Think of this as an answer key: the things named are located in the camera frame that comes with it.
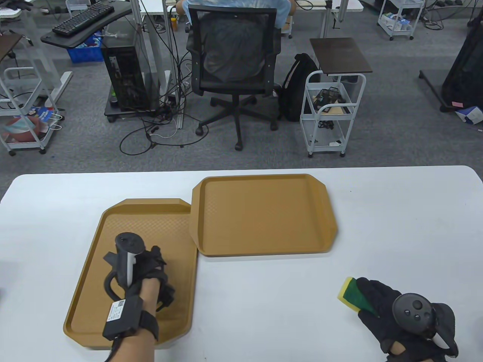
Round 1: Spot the person's right hand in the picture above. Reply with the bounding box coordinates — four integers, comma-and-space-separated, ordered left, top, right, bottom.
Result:
357, 277, 459, 359

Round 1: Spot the person's left hand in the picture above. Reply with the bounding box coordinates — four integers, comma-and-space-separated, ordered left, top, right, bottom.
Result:
130, 246, 176, 312

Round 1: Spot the yellow green sponge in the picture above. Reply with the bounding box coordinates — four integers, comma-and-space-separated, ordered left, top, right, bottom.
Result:
337, 277, 378, 316

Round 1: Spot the brown plastic food tray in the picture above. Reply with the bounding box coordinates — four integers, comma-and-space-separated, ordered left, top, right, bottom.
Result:
191, 173, 338, 258
63, 198, 199, 349

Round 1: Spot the person's left forearm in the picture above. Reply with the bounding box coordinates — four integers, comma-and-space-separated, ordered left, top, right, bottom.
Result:
109, 278, 161, 362

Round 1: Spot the black white left hand controller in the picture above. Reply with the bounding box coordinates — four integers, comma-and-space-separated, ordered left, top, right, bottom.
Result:
103, 232, 146, 302

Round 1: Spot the black white hand controller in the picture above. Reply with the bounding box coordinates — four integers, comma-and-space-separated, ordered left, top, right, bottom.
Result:
103, 232, 146, 302
392, 293, 459, 349

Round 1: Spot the black white right hand controller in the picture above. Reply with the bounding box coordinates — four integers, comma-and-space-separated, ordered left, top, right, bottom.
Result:
392, 293, 459, 349

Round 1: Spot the black rolling computer platform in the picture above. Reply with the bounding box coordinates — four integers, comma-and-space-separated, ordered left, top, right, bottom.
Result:
105, 96, 178, 123

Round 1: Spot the blue paper bag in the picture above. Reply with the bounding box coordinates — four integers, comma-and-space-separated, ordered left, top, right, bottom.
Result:
29, 107, 63, 130

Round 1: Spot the reddish brown bag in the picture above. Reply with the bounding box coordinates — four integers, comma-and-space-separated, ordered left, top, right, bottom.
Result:
2, 115, 49, 144

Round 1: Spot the black computer tower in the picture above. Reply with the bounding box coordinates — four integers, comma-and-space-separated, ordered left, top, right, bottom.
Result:
101, 36, 161, 112

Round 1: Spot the white desk leg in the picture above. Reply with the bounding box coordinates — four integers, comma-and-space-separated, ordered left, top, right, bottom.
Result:
21, 8, 74, 110

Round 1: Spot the white blue cardboard box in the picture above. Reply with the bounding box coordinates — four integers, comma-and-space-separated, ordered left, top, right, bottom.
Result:
455, 106, 483, 126

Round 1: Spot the blue plastic crate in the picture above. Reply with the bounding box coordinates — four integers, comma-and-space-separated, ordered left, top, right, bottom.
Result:
67, 32, 104, 63

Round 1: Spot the black backpack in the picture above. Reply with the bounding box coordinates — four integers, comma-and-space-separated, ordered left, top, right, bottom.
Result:
278, 53, 321, 122

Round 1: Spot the white cart with bags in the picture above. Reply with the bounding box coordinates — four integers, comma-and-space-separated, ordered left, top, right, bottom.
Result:
0, 67, 63, 156

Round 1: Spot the black mesh office chair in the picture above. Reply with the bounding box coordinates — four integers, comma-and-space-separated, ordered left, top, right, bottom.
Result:
186, 6, 283, 151

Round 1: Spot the black curved desk board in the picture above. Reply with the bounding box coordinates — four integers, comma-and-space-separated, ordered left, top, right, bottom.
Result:
40, 0, 132, 49

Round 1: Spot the black covered stand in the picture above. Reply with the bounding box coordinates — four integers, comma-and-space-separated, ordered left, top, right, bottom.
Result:
419, 23, 483, 113

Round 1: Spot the dark brown side table top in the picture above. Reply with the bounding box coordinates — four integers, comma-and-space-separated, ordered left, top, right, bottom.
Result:
309, 37, 373, 75

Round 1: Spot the black keyboard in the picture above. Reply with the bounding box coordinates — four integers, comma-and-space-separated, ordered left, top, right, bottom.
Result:
52, 3, 115, 37

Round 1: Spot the white cart with boxes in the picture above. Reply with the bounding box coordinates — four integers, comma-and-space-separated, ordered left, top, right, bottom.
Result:
377, 0, 425, 41

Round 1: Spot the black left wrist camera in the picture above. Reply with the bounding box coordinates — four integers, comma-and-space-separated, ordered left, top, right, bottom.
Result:
102, 296, 160, 342

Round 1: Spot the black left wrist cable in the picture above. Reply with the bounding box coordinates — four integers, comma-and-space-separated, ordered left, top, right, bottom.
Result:
108, 336, 123, 362

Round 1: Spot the tangle of black floor cables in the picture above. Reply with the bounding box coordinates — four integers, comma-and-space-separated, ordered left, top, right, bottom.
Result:
120, 49, 210, 156

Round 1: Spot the white wire rolling cart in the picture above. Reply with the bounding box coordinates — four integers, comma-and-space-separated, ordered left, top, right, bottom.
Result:
300, 72, 367, 158

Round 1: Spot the black cable bundle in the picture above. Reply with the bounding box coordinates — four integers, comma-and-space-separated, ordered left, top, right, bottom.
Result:
312, 87, 348, 113

